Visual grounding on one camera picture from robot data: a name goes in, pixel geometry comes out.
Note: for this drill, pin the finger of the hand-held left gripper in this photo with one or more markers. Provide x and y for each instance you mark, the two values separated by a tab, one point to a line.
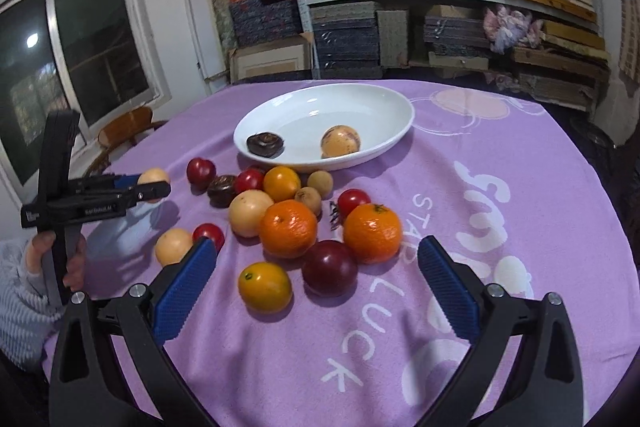
125	181
150	193

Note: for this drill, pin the dark brown water chestnut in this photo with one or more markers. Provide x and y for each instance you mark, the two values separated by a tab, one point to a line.
265	144
221	190

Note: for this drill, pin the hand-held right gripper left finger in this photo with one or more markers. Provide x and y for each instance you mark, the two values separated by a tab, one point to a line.
185	292

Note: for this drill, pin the person's left hand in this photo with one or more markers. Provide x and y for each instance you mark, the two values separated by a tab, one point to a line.
75	267

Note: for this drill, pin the orange mandarin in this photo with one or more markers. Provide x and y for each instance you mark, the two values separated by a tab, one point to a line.
288	228
372	232

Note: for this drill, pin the white oval plate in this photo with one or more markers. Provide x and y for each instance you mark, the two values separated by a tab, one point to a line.
350	107

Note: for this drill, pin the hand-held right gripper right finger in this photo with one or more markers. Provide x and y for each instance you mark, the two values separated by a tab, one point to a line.
450	292

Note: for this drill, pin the white framed window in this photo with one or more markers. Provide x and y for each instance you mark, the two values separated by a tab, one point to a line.
95	37

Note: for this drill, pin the purple printed tablecloth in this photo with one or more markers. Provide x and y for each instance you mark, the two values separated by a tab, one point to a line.
280	357

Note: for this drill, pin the striped peach-coloured round fruit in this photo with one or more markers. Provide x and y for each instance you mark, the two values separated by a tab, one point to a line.
340	142

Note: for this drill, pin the cardboard box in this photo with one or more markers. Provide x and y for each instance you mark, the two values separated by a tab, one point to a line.
270	62

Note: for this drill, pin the dark chair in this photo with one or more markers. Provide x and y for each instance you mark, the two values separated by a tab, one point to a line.
595	142

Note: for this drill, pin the person's left forearm grey sleeve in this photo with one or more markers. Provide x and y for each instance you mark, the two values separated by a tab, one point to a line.
20	307

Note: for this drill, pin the pink cloth bundle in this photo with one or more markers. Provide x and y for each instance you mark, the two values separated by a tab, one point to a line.
510	27

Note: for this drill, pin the brown wooden chair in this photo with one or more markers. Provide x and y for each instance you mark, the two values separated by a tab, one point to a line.
125	127

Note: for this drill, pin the dark red cherry tomato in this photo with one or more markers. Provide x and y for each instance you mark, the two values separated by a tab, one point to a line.
201	170

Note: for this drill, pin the dark purple plum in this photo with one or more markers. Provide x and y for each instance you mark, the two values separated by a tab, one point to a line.
329	268

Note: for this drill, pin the brown longan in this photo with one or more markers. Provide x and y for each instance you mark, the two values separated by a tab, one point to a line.
320	183
307	200

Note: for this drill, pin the orange cherry tomato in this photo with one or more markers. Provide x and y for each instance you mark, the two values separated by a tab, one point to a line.
265	287
281	183

